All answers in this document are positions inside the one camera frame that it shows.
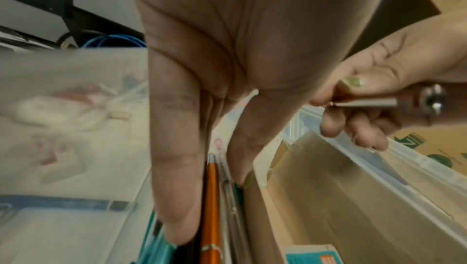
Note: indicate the person's left hand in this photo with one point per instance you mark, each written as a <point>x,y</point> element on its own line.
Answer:
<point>255,26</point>

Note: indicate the person's right hand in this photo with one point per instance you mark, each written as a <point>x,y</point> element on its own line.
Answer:
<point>412,55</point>

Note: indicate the silver metal pen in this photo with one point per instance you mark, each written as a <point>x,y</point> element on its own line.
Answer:
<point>368,103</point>

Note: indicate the clear plastic pen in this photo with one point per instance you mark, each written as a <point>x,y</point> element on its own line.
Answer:
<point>230,199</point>

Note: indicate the orange pen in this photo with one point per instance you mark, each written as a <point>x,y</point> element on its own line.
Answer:
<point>211,205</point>

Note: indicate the teal pen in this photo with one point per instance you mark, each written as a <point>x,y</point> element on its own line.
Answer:
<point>157,251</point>

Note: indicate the black panel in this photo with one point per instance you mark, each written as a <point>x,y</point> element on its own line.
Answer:
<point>397,6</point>

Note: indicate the clear plastic storage box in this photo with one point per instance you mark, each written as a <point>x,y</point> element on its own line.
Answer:
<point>419,167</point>

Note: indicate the brown cardboard sheet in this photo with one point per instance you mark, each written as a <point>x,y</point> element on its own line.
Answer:
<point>328,193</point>

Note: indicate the translucent plastic bag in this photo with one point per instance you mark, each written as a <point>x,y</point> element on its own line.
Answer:
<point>73,141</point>

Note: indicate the white and teal small box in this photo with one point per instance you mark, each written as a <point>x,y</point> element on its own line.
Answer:
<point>313,255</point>

